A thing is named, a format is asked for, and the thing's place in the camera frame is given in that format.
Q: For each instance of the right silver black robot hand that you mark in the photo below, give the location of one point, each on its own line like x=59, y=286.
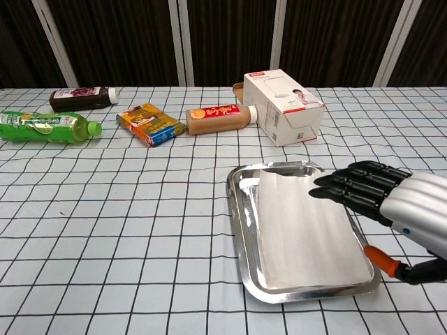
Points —
x=415, y=206

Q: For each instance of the translucent parchment paper sheet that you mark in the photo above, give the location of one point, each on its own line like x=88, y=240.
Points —
x=307, y=237

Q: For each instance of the stainless steel tray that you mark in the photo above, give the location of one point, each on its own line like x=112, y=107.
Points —
x=242, y=230

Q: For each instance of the white cardboard product box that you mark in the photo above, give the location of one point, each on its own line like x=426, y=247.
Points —
x=279, y=101

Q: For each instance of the brown drink bottle red label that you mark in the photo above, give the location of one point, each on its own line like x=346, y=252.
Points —
x=216, y=118

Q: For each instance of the dark folding screen white frames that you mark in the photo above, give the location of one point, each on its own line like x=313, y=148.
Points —
x=227, y=38

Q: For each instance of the yellow orange carton box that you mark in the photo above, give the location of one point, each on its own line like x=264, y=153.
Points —
x=150, y=124

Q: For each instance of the white black checkered tablecloth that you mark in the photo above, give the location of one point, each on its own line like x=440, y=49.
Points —
x=115, y=227

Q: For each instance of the dark purple juice bottle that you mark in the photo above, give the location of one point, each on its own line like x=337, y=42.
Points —
x=77, y=99

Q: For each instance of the green tea bottle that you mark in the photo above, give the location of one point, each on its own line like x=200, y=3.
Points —
x=42, y=127

